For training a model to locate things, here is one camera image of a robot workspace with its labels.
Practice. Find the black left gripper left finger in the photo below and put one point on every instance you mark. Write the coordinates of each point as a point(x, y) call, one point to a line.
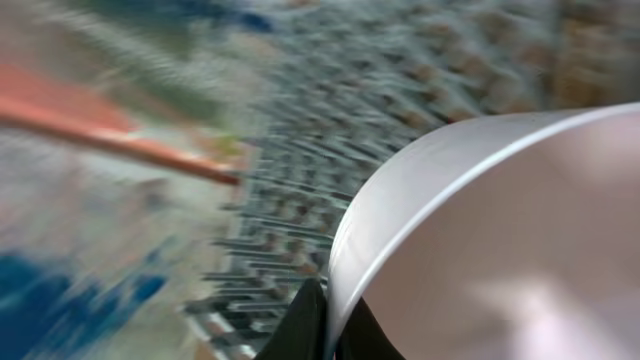
point(301, 332)

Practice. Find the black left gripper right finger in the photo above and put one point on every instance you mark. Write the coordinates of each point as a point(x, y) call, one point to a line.
point(364, 339)

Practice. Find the white bowl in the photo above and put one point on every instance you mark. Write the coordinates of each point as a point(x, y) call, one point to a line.
point(507, 237)

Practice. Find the grey dishwasher rack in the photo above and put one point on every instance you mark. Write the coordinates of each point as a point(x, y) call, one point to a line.
point(359, 81)

